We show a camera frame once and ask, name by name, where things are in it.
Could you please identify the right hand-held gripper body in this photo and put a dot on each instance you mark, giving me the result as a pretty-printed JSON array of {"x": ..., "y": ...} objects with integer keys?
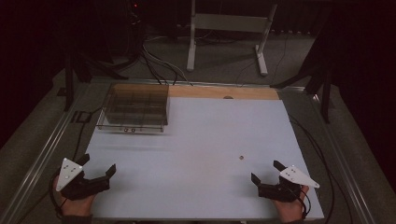
[{"x": 295, "y": 176}]

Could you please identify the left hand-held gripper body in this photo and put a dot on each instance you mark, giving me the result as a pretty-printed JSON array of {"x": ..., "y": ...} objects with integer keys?
[{"x": 69, "y": 173}]

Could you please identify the person's left hand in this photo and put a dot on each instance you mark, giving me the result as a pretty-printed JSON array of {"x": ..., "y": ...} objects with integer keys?
[{"x": 76, "y": 207}]

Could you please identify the person's right hand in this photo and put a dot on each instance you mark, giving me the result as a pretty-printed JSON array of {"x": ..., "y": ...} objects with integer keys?
[{"x": 291, "y": 210}]

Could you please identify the clear plastic compartment box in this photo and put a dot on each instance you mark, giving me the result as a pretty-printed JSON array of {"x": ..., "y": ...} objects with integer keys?
[{"x": 137, "y": 107}]

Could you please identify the black tripod stand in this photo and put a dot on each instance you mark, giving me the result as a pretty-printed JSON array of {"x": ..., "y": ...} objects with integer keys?
[
  {"x": 326, "y": 93},
  {"x": 69, "y": 84}
]

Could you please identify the round dark table grommet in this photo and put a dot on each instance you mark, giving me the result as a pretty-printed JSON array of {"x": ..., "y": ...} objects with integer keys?
[{"x": 228, "y": 97}]

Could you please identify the white metal stand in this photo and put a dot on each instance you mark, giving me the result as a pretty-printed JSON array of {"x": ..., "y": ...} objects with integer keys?
[{"x": 227, "y": 23}]

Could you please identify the aluminium frame rail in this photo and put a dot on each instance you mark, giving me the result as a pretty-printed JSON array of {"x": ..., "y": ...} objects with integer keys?
[
  {"x": 345, "y": 174},
  {"x": 40, "y": 158}
]

